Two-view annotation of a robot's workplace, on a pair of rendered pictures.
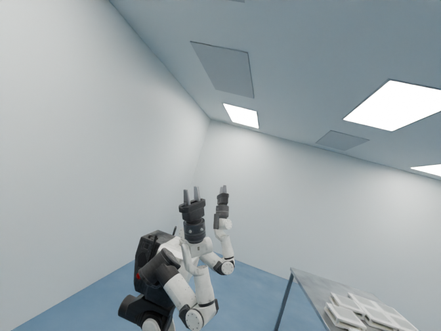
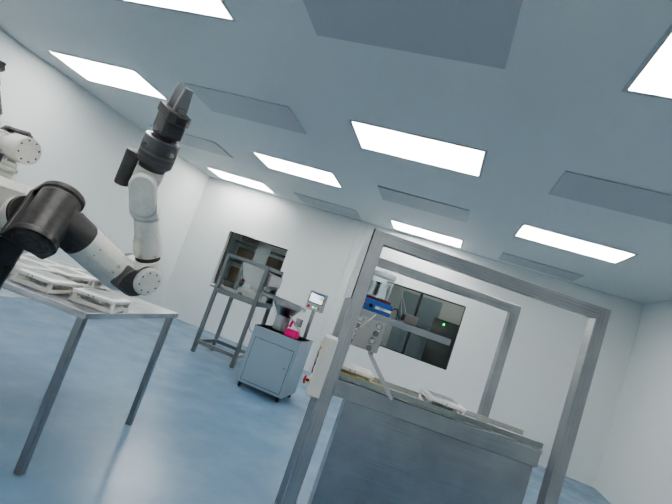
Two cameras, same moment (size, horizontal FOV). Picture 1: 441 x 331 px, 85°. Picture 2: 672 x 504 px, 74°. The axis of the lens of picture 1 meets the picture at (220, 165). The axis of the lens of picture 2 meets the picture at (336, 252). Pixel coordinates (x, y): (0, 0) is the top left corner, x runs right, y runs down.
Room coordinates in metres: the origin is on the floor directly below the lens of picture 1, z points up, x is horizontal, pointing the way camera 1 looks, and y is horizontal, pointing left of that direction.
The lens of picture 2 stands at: (0.40, 1.09, 1.35)
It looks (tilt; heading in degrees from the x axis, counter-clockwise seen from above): 6 degrees up; 274
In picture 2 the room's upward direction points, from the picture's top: 19 degrees clockwise
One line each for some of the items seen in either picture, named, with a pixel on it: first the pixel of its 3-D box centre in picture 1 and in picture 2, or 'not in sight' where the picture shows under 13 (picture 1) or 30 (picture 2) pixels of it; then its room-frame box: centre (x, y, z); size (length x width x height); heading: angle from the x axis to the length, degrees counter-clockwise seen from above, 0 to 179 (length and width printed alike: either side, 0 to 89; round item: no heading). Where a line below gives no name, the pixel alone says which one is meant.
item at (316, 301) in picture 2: not in sight; (311, 315); (0.83, -4.68, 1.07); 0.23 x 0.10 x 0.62; 168
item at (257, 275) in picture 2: not in sight; (249, 315); (1.71, -5.26, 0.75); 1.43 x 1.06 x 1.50; 168
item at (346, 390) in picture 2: not in sight; (430, 416); (-0.30, -1.84, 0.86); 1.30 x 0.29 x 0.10; 3
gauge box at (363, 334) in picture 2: not in sight; (364, 331); (0.27, -1.69, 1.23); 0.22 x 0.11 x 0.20; 3
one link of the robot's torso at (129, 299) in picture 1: (147, 309); not in sight; (1.33, 0.15, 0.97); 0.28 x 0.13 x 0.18; 78
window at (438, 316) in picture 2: not in sight; (417, 325); (-0.83, -6.81, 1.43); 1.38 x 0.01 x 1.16; 168
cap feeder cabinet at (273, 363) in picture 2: not in sight; (274, 362); (1.07, -4.58, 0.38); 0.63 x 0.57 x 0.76; 168
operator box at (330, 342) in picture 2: not in sight; (322, 364); (0.44, -0.95, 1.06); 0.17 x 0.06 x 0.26; 93
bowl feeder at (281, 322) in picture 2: not in sight; (288, 317); (1.10, -4.64, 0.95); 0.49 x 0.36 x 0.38; 168
